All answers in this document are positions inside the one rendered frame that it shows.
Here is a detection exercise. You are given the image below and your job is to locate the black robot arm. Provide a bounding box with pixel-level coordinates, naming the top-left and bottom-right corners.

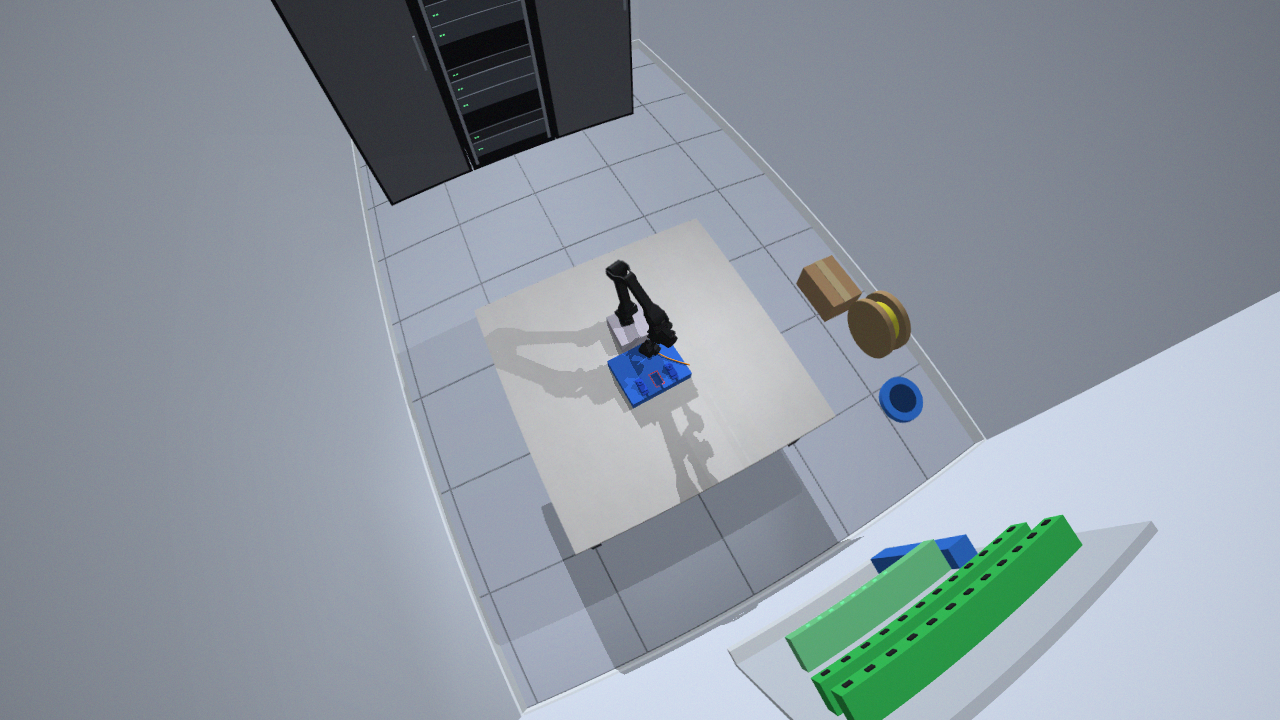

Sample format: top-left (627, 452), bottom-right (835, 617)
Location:
top-left (605, 259), bottom-right (678, 348)

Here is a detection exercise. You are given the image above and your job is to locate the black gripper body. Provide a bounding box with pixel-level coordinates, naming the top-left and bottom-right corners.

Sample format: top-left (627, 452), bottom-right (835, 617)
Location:
top-left (639, 322), bottom-right (673, 357)

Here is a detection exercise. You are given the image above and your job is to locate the blue flat platform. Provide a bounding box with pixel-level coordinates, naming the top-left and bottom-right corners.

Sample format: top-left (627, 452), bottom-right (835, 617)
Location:
top-left (607, 345), bottom-right (692, 407)

